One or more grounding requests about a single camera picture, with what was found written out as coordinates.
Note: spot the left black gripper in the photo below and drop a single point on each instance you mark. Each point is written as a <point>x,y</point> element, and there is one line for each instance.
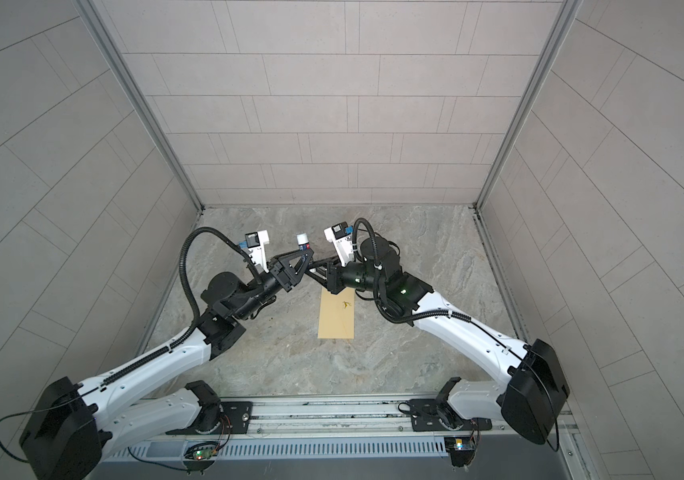
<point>285,278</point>

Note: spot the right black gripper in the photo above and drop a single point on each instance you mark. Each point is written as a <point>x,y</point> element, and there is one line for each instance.
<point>336,274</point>

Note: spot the blue white glue stick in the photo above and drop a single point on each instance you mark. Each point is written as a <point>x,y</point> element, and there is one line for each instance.
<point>303,241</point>

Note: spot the yellow paper envelope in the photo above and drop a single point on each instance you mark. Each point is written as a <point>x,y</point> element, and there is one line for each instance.
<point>336,317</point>

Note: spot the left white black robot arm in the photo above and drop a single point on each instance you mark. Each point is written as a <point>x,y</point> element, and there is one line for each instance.
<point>75,426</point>

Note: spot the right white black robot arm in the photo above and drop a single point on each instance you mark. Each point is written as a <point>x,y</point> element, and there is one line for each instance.
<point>531,389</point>

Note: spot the left green circuit board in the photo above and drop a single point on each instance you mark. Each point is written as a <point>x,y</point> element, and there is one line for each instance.
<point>201,456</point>

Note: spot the green circuit board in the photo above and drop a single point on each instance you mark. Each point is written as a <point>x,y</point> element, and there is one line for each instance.
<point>461,450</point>
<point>201,456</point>

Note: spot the right green circuit board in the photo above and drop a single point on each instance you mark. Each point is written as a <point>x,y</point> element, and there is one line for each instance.
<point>461,450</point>

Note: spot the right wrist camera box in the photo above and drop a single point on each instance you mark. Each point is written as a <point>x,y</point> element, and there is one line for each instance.
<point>340,236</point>

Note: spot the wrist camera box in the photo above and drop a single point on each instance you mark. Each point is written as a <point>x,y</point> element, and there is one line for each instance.
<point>340,236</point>
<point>255,244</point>

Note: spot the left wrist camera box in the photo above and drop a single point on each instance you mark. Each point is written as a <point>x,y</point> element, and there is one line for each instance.
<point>255,244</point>

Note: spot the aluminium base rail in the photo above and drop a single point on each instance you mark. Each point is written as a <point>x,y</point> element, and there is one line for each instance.
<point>330,416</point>

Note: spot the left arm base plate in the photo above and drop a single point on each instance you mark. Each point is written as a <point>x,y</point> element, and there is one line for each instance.
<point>237,414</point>

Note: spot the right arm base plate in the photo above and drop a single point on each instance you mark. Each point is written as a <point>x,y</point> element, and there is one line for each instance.
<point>430,415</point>

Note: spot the white slotted cable duct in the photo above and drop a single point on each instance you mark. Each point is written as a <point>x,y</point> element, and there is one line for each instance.
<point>294,448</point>

